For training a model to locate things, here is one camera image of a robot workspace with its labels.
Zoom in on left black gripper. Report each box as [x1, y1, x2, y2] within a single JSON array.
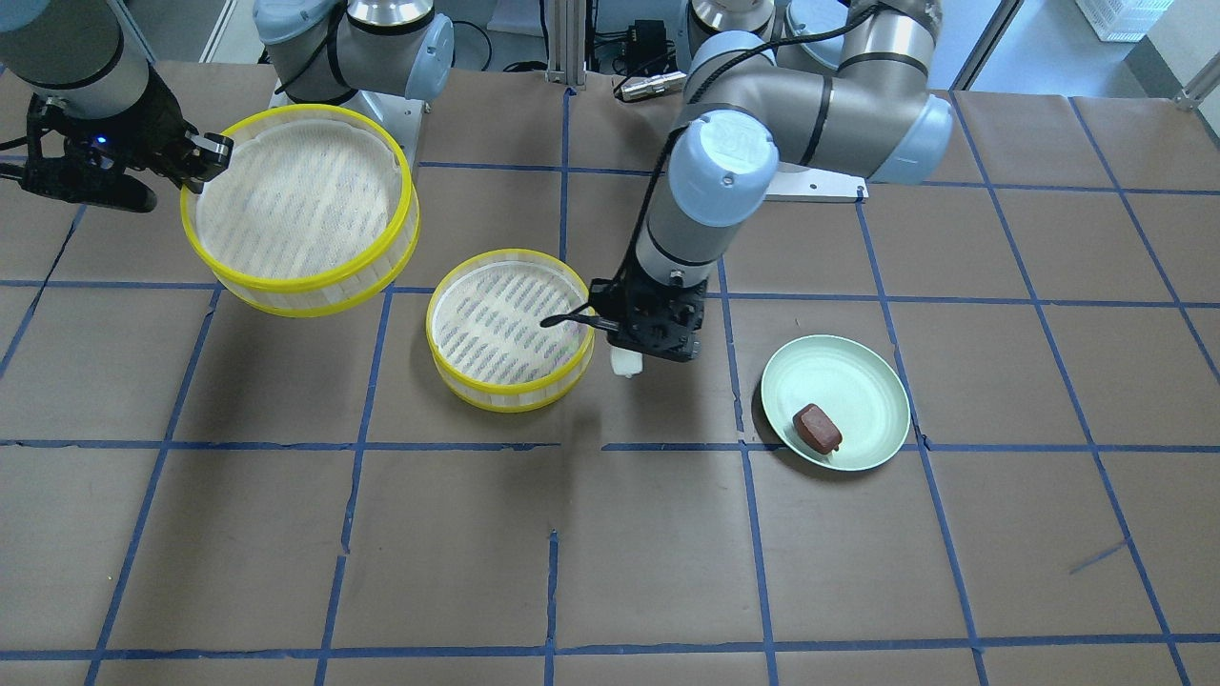
[[589, 272, 708, 363]]

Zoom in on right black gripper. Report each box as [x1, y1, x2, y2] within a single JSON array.
[[20, 67, 234, 212]]

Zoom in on white bun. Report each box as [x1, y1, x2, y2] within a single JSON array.
[[610, 345, 644, 378]]

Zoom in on yellow steamer layer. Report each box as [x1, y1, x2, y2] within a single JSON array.
[[179, 104, 421, 319], [425, 249, 594, 414]]

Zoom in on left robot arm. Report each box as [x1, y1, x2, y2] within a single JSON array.
[[569, 1, 953, 363]]

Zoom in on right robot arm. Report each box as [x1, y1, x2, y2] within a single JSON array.
[[1, 1, 455, 212]]

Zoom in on brown bun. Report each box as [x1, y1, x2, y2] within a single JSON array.
[[792, 403, 843, 455]]

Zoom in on silver cylindrical connector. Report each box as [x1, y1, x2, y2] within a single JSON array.
[[612, 71, 687, 103]]

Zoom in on light green plate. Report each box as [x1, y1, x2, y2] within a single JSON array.
[[759, 334, 911, 472]]

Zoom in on black power adapter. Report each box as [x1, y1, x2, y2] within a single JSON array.
[[623, 20, 667, 63]]

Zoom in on white plastic crate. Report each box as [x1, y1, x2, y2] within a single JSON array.
[[1075, 0, 1172, 43]]

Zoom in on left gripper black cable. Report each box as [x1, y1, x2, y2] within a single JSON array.
[[539, 0, 887, 331]]

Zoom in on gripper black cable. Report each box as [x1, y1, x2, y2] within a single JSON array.
[[0, 133, 39, 187], [539, 0, 887, 331]]

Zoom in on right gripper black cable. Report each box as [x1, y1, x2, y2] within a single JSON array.
[[0, 133, 39, 187]]

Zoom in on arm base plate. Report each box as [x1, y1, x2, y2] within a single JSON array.
[[243, 92, 427, 194], [765, 168, 870, 204]]

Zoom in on aluminium frame post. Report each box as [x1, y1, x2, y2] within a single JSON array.
[[540, 1, 594, 92]]

